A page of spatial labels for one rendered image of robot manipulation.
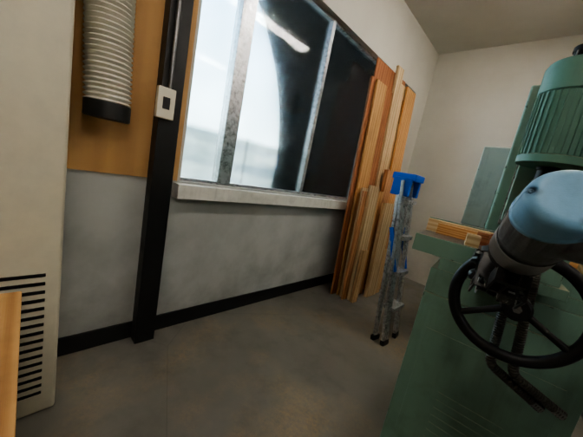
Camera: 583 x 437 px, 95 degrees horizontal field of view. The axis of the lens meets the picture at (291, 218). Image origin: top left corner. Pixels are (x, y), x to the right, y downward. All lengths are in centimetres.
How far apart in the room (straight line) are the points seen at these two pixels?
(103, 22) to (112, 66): 13
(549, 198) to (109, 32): 126
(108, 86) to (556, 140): 147
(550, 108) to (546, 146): 11
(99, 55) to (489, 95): 343
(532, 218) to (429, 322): 78
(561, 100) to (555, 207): 82
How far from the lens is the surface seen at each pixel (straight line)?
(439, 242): 104
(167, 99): 139
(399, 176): 194
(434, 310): 109
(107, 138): 142
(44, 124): 111
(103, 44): 128
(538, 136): 115
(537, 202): 37
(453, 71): 395
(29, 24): 113
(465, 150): 362
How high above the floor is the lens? 102
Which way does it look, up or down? 10 degrees down
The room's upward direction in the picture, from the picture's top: 11 degrees clockwise
